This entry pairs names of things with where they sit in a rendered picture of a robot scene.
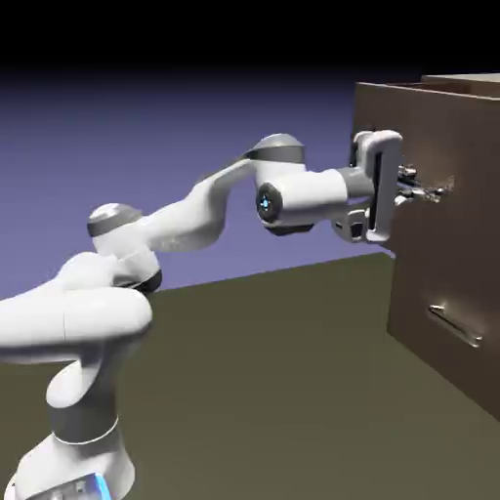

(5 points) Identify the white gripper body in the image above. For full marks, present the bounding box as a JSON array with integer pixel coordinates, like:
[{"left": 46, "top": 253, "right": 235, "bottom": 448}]
[{"left": 351, "top": 129, "right": 404, "bottom": 244}]

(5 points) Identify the curved silver drawer handle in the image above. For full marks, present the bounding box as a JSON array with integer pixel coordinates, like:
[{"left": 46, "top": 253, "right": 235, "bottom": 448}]
[
  {"left": 426, "top": 303, "right": 484, "bottom": 349},
  {"left": 401, "top": 175, "right": 457, "bottom": 205}
]

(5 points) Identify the brown drawer front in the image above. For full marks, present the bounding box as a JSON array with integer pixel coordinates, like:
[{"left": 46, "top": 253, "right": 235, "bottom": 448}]
[
  {"left": 350, "top": 81, "right": 500, "bottom": 304},
  {"left": 386, "top": 252, "right": 500, "bottom": 422}
]

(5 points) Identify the brown wooden cabinet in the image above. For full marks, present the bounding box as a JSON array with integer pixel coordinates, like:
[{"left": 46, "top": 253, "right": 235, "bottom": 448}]
[{"left": 350, "top": 73, "right": 500, "bottom": 422}]

